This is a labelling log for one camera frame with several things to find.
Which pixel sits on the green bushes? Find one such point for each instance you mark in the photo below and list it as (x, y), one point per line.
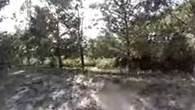
(103, 62)

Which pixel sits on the wood of trees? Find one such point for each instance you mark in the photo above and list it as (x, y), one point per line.
(82, 55)

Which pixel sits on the leaf-strewn dirt ground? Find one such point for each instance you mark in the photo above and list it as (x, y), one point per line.
(55, 94)

